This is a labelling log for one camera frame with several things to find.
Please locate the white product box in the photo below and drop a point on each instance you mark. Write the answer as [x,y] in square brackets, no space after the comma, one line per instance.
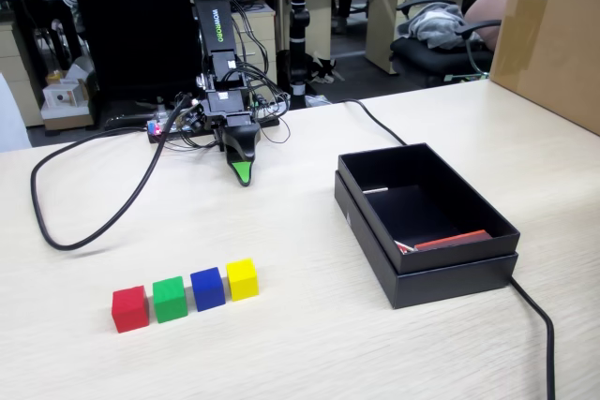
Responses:
[61,96]

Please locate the black office chair with armrests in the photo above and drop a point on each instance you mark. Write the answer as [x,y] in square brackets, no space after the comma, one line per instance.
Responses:
[431,60]

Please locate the black white slippers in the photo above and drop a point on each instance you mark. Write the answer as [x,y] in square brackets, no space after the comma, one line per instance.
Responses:
[325,69]

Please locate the black power strip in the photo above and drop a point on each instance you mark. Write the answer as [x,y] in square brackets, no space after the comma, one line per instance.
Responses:
[269,122]

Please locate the black vertical stand pole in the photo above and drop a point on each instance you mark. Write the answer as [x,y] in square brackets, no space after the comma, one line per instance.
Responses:
[298,20]

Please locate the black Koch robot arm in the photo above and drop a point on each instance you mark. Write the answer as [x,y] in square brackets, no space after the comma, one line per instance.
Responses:
[215,20]

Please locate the black box inner tray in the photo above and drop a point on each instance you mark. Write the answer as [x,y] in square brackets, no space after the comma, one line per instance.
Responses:
[445,259]

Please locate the black mesh office chair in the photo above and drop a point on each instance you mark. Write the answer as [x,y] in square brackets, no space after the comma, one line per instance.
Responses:
[131,20]

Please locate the large brown cardboard box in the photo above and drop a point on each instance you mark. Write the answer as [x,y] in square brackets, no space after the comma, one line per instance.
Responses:
[553,44]

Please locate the green wooden cube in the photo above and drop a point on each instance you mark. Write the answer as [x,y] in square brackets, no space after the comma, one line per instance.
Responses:
[170,301]

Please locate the red wooden cube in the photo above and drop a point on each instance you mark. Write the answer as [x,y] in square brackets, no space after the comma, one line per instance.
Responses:
[130,311]

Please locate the yellow wooden cube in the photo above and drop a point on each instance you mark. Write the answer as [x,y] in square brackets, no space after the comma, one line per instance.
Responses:
[243,280]

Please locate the person in white shirt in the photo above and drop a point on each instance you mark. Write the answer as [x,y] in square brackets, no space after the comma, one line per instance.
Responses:
[11,123]

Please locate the small wrist camera board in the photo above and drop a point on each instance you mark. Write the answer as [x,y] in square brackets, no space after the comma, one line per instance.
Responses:
[196,121]

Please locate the black open box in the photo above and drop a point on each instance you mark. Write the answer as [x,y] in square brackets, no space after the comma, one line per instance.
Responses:
[450,285]

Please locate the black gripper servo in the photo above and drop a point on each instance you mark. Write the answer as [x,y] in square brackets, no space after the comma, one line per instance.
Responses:
[227,107]

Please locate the robot controller circuit board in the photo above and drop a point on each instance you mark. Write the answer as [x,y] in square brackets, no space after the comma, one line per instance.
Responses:
[157,128]

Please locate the orange red booklet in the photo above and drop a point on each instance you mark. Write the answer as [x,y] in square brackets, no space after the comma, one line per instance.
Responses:
[454,240]

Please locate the grey crumpled clothing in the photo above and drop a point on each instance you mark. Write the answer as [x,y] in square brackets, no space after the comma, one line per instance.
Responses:
[440,25]

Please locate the blue wooden cube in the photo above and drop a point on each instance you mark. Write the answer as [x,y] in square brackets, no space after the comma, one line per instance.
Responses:
[207,291]

